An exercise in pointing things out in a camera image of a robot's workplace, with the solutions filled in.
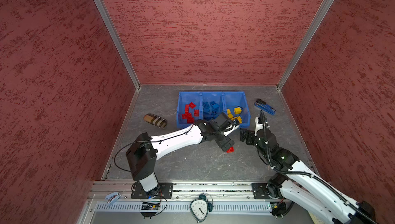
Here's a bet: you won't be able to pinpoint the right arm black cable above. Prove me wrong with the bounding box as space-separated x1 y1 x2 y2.
259 110 380 224

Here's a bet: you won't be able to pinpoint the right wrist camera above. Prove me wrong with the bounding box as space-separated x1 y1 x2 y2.
255 117 267 137

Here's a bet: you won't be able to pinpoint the plaid glasses case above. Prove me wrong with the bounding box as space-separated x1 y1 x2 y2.
144 113 168 129

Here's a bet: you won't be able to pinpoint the yellow legos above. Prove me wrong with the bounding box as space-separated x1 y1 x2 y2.
226 106 243 124

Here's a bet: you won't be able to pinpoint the blue black stapler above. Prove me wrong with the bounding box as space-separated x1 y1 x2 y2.
254 98 276 116

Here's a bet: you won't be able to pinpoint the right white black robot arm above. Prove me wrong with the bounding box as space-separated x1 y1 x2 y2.
240 129 376 224

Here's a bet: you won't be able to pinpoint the aluminium rail frame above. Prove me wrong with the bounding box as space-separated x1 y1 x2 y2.
77 180 349 224

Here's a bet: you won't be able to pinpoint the blue legos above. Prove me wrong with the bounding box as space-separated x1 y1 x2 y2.
203 101 220 121

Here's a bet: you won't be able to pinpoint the small blue stapler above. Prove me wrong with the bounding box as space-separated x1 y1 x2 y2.
105 192 120 205

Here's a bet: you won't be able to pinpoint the heart-shaped white clock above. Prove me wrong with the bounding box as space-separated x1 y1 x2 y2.
188 194 214 224

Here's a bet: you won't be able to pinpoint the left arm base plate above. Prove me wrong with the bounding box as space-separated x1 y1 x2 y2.
131 182 174 199

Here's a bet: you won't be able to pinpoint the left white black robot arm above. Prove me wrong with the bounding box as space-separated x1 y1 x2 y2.
125 113 240 195

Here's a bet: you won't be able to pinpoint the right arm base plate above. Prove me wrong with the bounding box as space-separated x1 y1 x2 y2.
251 182 295 200

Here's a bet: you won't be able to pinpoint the blue three-compartment bin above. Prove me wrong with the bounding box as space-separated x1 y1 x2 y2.
177 91 251 129

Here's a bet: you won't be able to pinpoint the red rounded lego brick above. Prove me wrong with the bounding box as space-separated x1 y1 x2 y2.
226 147 235 153

